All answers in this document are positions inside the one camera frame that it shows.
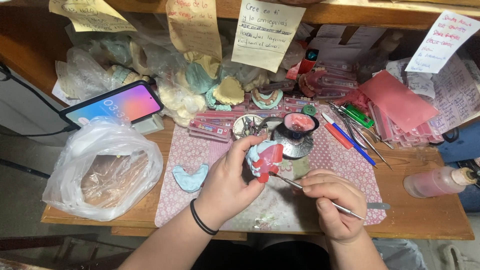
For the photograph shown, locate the pile of boxed tooth strips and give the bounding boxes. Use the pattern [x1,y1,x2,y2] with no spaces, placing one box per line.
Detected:
[314,59,359,100]

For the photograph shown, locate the stack of pink tooth cards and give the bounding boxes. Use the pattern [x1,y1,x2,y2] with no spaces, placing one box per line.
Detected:
[187,108,249,143]

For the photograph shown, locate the red small container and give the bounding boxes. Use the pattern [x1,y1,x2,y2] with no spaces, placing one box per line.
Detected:
[297,48,320,75]

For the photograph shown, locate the person's right hand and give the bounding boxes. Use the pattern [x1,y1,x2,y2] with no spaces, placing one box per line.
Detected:
[295,169,368,244]

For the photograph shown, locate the red pen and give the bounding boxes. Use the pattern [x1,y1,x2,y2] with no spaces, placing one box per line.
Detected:
[323,122,354,150]

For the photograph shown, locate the plain blue dental cast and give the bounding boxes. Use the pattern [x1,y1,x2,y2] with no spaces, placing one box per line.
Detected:
[172,163,210,194]

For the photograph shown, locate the black hair tie wristband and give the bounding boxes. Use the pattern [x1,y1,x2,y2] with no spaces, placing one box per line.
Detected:
[189,198,220,236]

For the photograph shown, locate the round tin of metal burs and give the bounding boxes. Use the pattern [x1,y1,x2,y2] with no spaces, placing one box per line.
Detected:
[232,114,268,140]

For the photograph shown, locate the metal dental pliers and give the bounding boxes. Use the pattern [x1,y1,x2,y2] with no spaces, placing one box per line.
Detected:
[325,100,380,151]

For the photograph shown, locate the blue and white pen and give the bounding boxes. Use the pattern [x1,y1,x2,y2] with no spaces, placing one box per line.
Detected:
[321,112,377,168]

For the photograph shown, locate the heap of bagged dental casts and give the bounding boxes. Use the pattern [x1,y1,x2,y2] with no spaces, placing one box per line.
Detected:
[52,22,297,127]

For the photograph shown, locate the teal cast with teeth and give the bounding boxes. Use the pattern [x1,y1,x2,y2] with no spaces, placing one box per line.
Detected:
[251,88,284,110]

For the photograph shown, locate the cream handwritten paper note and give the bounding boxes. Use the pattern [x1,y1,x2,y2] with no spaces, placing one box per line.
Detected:
[231,0,307,74]

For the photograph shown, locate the metal wax carving tool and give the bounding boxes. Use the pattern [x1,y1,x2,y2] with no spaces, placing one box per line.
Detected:
[268,170,366,221]

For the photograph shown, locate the plastic bottle of pink liquid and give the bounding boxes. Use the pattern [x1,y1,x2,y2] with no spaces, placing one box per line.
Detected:
[403,166,479,199]

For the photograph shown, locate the clear crumpled plastic bag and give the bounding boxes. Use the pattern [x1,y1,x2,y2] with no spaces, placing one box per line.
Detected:
[42,116,164,222]

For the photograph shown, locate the grey plastic bag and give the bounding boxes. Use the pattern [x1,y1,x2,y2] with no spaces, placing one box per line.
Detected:
[372,238,429,270]

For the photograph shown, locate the green lighter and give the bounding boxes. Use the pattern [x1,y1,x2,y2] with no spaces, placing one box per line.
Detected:
[339,103,375,129]

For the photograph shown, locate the white phone stand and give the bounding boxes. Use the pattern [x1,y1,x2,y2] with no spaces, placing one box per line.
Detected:
[132,113,165,136]

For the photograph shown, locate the person's black clothing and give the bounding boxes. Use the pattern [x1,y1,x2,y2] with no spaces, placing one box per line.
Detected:
[190,232,332,270]

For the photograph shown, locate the thin metal dental probe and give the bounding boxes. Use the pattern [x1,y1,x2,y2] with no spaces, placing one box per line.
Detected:
[350,122,394,172]

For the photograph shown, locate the black smartphone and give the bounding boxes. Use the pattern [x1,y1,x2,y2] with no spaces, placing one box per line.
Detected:
[59,80,164,131]

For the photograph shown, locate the pink denture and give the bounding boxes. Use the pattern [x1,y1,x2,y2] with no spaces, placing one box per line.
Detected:
[298,67,328,99]

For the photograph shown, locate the round metal burner base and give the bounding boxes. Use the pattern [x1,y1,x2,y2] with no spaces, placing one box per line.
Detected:
[271,127,315,160]

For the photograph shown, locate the yellow dental cast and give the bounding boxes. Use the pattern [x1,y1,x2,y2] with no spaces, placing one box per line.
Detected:
[212,76,245,106]

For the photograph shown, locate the white note with red writing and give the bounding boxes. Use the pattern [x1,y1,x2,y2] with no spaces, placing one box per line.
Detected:
[404,10,480,74]

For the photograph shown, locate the blue dental cast red wax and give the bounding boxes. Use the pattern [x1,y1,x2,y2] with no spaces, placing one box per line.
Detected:
[245,140,285,184]

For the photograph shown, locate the wooden shelf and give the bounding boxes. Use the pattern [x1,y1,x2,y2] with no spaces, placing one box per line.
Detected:
[0,0,480,107]

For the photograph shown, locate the yellow handwritten paper note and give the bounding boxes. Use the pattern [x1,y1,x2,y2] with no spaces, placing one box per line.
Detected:
[48,0,138,33]

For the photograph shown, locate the white paper with table grid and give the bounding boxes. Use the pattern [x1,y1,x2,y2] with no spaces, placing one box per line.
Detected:
[384,53,480,134]

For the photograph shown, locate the black cable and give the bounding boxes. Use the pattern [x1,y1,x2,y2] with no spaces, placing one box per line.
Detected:
[0,62,79,138]

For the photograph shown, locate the pink wax sheet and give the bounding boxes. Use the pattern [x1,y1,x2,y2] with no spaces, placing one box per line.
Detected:
[358,69,440,133]

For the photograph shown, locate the pink floral mat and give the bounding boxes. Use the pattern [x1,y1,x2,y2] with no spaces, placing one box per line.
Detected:
[154,104,387,232]

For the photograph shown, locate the brown handwritten paper note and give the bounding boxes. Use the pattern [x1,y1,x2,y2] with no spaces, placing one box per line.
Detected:
[165,0,223,61]

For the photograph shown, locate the black bowl of pink wax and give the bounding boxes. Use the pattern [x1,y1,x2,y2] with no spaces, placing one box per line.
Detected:
[282,112,320,136]

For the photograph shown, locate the person's left hand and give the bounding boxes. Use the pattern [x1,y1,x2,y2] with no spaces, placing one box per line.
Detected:
[193,134,268,231]

